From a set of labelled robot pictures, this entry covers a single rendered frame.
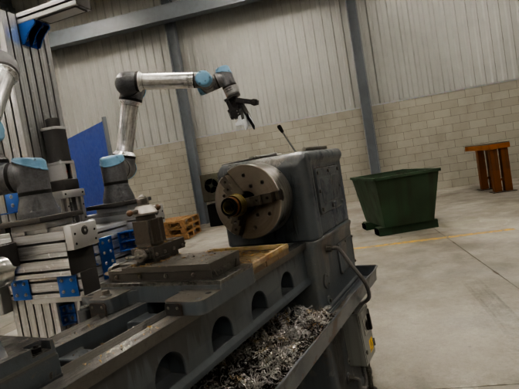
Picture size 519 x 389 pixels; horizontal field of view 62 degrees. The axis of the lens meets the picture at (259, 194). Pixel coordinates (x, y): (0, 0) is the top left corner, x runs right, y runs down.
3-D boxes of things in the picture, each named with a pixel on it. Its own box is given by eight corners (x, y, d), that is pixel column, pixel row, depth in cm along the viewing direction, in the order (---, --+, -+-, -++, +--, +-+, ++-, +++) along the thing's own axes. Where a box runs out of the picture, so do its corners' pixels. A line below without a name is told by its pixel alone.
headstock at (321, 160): (276, 224, 259) (265, 160, 257) (354, 218, 236) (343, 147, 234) (223, 248, 206) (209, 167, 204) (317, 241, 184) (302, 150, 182)
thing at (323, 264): (298, 364, 263) (276, 224, 259) (377, 370, 241) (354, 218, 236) (252, 421, 211) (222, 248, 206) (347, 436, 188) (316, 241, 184)
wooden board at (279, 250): (213, 257, 185) (212, 248, 185) (290, 252, 168) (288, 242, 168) (168, 278, 159) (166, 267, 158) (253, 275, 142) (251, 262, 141)
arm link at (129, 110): (104, 179, 218) (117, 70, 215) (114, 178, 233) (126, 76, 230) (127, 182, 218) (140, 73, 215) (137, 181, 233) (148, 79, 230)
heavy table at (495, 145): (469, 187, 1028) (463, 146, 1022) (489, 185, 1020) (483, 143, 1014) (493, 193, 870) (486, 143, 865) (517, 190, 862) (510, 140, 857)
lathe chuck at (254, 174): (225, 231, 197) (225, 161, 192) (290, 238, 182) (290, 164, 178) (215, 235, 189) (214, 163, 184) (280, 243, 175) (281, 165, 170)
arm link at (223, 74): (214, 72, 225) (228, 65, 225) (222, 92, 226) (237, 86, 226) (212, 69, 218) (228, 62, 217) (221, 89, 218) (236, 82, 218)
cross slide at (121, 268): (138, 268, 153) (136, 256, 153) (242, 264, 133) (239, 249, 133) (101, 283, 138) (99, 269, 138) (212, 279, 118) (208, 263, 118)
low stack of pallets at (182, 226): (169, 235, 1063) (166, 218, 1061) (202, 230, 1051) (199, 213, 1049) (150, 245, 939) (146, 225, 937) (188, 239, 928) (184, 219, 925)
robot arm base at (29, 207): (8, 221, 161) (2, 195, 160) (39, 215, 175) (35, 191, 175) (39, 217, 156) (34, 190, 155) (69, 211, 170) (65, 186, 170)
